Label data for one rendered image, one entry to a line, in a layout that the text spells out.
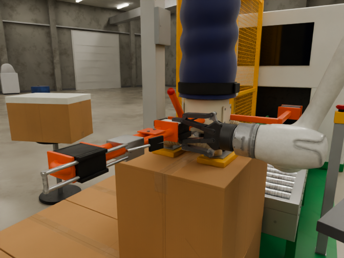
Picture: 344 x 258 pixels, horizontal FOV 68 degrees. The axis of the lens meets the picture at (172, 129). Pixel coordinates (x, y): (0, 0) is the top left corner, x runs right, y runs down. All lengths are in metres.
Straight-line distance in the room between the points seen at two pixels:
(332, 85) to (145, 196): 0.63
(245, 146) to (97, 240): 0.80
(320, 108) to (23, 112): 2.31
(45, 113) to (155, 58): 1.07
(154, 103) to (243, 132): 1.80
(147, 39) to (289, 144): 1.97
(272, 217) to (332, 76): 0.90
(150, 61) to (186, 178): 1.77
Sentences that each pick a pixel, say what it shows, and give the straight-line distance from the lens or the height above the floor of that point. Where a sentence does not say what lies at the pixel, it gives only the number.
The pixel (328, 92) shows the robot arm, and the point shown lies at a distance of 0.81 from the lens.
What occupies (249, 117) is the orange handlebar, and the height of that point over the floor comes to 1.08.
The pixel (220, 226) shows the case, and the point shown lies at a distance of 0.78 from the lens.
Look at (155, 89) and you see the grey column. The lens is 2.39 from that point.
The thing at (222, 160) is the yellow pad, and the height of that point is 0.96.
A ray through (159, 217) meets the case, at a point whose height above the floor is 0.79.
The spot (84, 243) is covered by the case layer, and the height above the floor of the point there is 0.54.
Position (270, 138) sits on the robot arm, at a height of 1.10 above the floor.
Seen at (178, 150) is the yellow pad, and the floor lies 0.96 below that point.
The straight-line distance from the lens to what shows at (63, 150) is 0.54.
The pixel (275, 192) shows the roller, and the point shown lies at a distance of 1.69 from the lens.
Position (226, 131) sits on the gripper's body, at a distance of 0.69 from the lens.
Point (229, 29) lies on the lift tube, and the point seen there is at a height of 1.38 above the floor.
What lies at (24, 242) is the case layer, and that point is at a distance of 1.34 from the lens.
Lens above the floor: 1.26
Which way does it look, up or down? 13 degrees down
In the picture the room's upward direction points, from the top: straight up
